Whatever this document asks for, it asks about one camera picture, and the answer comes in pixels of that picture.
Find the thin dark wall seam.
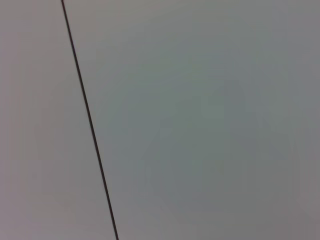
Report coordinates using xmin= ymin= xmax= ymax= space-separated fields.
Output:
xmin=60 ymin=0 xmax=120 ymax=240

